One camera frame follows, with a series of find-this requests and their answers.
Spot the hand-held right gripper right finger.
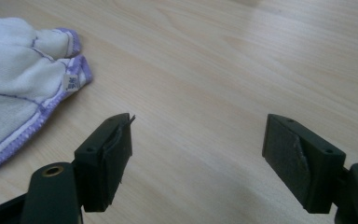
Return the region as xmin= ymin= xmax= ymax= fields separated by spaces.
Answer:
xmin=261 ymin=113 xmax=347 ymax=215

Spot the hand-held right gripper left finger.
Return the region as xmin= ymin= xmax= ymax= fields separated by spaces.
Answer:
xmin=74 ymin=112 xmax=137 ymax=214

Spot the white towel with purple trim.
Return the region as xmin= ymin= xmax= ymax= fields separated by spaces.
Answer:
xmin=0 ymin=17 xmax=93 ymax=173

